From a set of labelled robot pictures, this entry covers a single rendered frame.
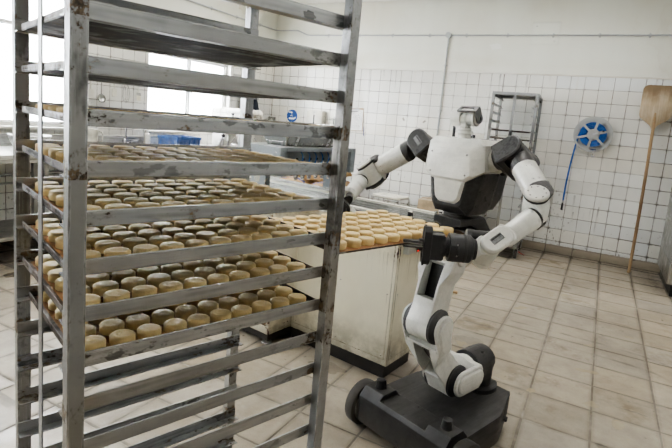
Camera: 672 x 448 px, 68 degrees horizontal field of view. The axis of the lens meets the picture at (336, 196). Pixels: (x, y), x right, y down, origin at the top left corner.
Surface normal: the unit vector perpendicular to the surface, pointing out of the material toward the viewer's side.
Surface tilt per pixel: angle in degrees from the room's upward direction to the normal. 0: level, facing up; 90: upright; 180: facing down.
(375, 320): 90
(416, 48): 90
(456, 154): 91
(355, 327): 90
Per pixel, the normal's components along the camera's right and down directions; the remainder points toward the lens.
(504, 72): -0.47, 0.09
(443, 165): -0.75, 0.04
